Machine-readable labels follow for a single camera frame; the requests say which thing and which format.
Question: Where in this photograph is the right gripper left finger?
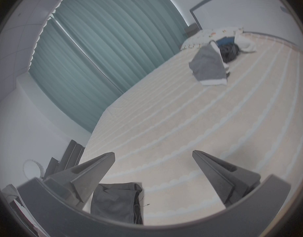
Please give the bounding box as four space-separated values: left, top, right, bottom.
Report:
44 152 116 206

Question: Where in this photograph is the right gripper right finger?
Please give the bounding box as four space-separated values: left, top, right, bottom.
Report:
192 150 262 205

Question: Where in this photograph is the black T-shirt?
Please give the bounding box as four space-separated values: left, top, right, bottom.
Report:
90 182 145 225

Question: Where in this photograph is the bed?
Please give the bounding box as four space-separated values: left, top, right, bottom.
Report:
82 0 303 226

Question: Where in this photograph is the blue-green curtain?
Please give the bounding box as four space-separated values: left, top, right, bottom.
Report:
28 18 124 134
52 0 189 94

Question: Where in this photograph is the grey garment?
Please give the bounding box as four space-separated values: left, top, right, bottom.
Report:
188 40 230 86

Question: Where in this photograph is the black shiny garment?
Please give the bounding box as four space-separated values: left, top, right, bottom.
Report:
219 43 241 64

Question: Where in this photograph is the white garment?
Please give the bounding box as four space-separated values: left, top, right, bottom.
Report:
234 31 257 53

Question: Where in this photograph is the dark blue garment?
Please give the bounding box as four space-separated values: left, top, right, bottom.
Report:
216 36 236 46

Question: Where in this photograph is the white printed pillow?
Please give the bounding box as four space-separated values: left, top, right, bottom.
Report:
180 27 244 51

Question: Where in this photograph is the grey bedside table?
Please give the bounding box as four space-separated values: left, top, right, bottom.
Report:
185 24 199 37

